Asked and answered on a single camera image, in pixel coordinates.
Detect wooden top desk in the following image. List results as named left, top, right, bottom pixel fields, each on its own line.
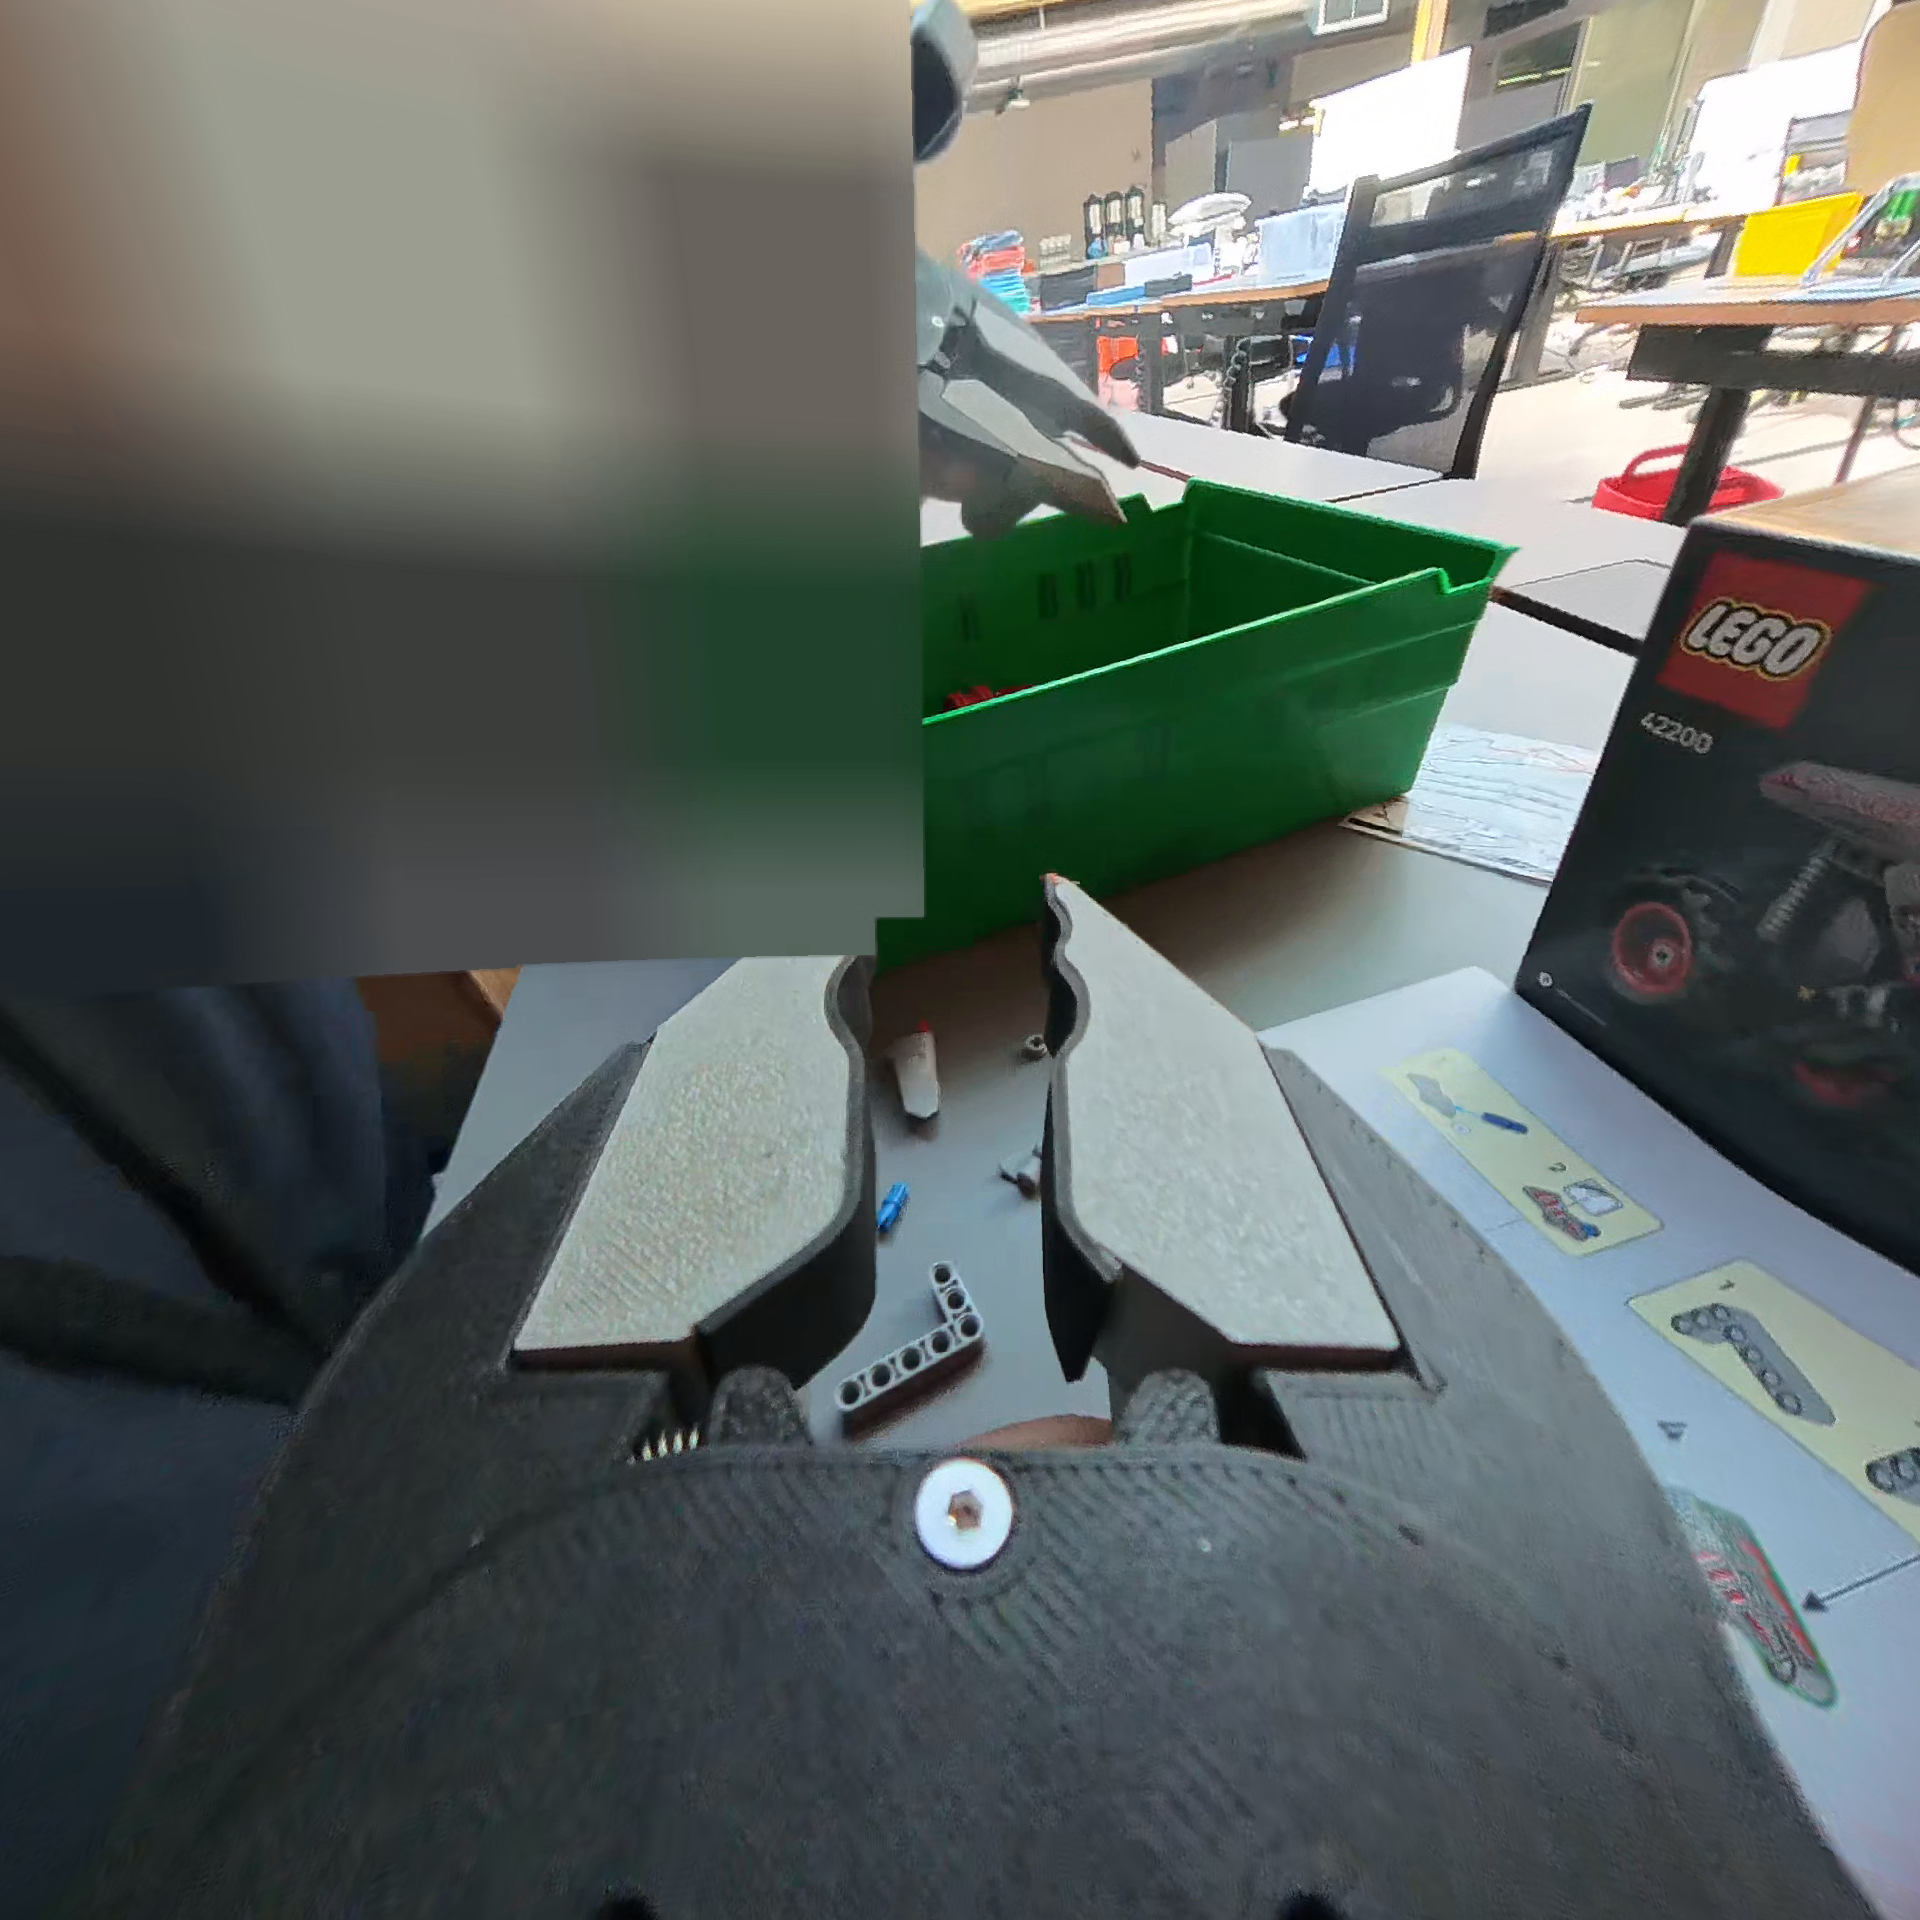
left=1574, top=276, right=1920, bottom=527

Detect white board panel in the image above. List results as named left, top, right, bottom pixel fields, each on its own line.
left=1306, top=45, right=1479, bottom=204

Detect instruction booklet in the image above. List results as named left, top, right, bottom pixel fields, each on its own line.
left=1259, top=967, right=1920, bottom=1920

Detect green plastic bin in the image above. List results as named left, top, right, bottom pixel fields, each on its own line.
left=874, top=479, right=1517, bottom=975

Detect black mesh office chair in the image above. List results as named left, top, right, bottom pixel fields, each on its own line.
left=1283, top=103, right=1596, bottom=482

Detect black toy set box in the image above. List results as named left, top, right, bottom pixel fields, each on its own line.
left=1517, top=509, right=1920, bottom=1268

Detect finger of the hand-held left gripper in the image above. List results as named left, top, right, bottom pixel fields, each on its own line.
left=919, top=256, right=1146, bottom=470
left=919, top=390, right=1128, bottom=543

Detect long wooden workbench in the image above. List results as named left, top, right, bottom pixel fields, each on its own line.
left=1035, top=210, right=1748, bottom=414

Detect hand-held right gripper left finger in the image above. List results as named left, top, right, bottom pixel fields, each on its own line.
left=509, top=953, right=880, bottom=1391

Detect red plastic bin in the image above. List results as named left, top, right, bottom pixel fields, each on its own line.
left=1591, top=445, right=1788, bottom=524

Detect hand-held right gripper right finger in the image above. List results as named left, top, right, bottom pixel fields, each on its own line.
left=1040, top=872, right=1408, bottom=1389

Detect dark grey L-shaped liftarm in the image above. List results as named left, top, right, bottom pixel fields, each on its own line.
left=836, top=1260, right=990, bottom=1420

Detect person's dark sweatshirt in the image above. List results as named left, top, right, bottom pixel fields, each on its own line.
left=0, top=982, right=452, bottom=1920

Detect yellow plastic bin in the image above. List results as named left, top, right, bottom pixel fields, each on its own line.
left=1733, top=189, right=1870, bottom=278

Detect printed paper sheet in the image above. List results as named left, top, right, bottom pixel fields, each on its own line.
left=1341, top=724, right=1599, bottom=884

